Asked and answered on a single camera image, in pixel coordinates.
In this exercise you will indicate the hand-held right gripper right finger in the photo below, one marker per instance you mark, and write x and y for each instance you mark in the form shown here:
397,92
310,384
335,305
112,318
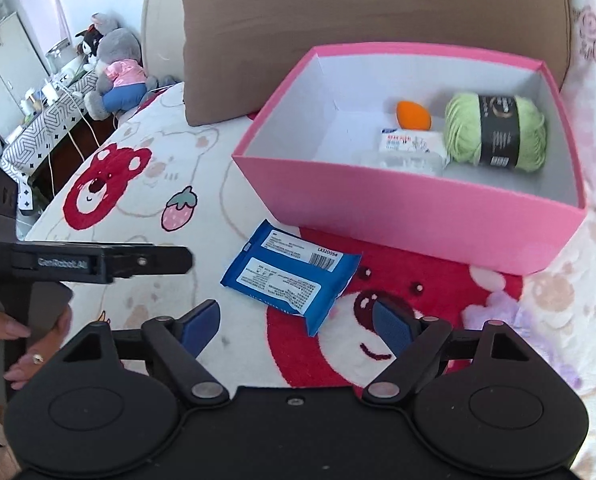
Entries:
393,327

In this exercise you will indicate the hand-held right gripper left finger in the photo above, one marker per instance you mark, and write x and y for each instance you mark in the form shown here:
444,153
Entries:
200,327

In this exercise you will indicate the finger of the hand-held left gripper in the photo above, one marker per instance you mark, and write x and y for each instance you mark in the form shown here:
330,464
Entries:
157,260

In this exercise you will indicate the blue wet wipes pack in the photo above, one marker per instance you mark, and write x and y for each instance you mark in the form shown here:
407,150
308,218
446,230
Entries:
288,280

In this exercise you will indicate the pink cardboard box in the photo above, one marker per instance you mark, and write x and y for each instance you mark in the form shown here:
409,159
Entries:
403,210

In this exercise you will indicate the small white tissue packet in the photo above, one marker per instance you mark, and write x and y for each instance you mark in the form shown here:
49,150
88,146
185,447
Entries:
413,142

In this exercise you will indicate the green yarn ball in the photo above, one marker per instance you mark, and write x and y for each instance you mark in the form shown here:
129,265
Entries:
463,127

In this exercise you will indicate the orange makeup sponge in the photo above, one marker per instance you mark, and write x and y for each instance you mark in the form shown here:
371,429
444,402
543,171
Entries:
413,116

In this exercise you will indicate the person's left hand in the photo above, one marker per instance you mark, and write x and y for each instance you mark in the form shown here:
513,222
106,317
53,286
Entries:
37,357

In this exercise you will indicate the patterned cloth nightstand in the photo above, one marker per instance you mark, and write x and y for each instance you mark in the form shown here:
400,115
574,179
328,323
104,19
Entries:
42,125

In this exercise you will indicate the white cabinet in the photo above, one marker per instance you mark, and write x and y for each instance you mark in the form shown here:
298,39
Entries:
12,60

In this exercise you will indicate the black and white plush toy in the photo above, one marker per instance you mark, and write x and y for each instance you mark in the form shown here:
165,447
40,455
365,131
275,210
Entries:
90,45

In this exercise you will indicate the grey plush rabbit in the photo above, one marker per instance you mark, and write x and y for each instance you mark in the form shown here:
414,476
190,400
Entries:
120,50

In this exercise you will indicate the brown pillow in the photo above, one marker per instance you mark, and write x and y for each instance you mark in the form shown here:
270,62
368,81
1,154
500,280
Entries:
278,35

